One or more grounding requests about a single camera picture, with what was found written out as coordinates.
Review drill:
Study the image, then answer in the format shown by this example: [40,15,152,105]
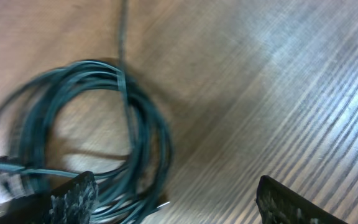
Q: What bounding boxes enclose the black USB cable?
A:
[0,58,173,224]

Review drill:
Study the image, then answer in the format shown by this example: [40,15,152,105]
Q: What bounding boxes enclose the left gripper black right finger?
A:
[256,175,346,224]

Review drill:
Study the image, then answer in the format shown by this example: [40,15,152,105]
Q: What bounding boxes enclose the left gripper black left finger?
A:
[0,171,98,224]

